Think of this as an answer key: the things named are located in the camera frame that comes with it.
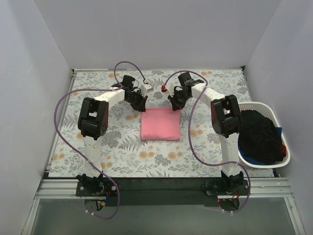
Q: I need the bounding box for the pink t shirt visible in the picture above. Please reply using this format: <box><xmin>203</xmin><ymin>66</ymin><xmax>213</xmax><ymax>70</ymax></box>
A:
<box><xmin>140</xmin><ymin>107</ymin><xmax>180</xmax><ymax>141</ymax></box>

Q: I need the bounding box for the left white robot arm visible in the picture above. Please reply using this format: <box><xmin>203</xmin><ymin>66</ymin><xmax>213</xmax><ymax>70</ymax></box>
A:
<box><xmin>76</xmin><ymin>75</ymin><xmax>154</xmax><ymax>195</ymax></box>

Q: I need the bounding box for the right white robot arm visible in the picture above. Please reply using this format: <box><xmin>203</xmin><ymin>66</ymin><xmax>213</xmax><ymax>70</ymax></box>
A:
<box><xmin>161</xmin><ymin>70</ymin><xmax>244</xmax><ymax>193</ymax></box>

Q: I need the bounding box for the floral tablecloth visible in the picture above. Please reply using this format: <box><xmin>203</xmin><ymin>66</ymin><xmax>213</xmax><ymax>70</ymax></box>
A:
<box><xmin>48</xmin><ymin>69</ymin><xmax>277</xmax><ymax>179</ymax></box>

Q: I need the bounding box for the white laundry basket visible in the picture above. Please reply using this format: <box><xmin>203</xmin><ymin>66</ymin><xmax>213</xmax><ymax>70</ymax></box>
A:
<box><xmin>238</xmin><ymin>102</ymin><xmax>291</xmax><ymax>169</ymax></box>

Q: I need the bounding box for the black garment in basket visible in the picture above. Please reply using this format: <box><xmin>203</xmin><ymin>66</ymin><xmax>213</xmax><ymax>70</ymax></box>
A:
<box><xmin>238</xmin><ymin>110</ymin><xmax>286</xmax><ymax>165</ymax></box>

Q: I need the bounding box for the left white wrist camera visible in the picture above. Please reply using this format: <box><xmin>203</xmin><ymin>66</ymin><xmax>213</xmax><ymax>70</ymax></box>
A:
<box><xmin>139</xmin><ymin>78</ymin><xmax>154</xmax><ymax>96</ymax></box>

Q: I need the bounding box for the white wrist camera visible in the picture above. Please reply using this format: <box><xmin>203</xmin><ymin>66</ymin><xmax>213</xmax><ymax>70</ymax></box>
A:
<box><xmin>139</xmin><ymin>78</ymin><xmax>154</xmax><ymax>96</ymax></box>
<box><xmin>161</xmin><ymin>83</ymin><xmax>175</xmax><ymax>95</ymax></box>

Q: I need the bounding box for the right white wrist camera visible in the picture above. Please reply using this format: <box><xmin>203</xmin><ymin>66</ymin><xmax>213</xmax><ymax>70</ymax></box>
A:
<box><xmin>161</xmin><ymin>83</ymin><xmax>175</xmax><ymax>95</ymax></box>

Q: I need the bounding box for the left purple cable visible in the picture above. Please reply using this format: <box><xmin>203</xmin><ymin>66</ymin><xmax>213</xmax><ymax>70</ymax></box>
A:
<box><xmin>54</xmin><ymin>61</ymin><xmax>147</xmax><ymax>219</ymax></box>

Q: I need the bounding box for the purple cable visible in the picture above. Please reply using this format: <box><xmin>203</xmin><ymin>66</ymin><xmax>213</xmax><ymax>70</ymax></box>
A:
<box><xmin>161</xmin><ymin>70</ymin><xmax>250</xmax><ymax>217</ymax></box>
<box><xmin>54</xmin><ymin>61</ymin><xmax>147</xmax><ymax>219</ymax></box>

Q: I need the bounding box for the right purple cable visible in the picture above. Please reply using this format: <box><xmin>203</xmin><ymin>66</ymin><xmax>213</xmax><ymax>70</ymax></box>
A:
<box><xmin>161</xmin><ymin>70</ymin><xmax>250</xmax><ymax>217</ymax></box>

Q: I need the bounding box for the aluminium frame rail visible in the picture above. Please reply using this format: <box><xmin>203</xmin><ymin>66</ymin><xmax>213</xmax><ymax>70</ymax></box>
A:
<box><xmin>35</xmin><ymin>177</ymin><xmax>294</xmax><ymax>199</ymax></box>

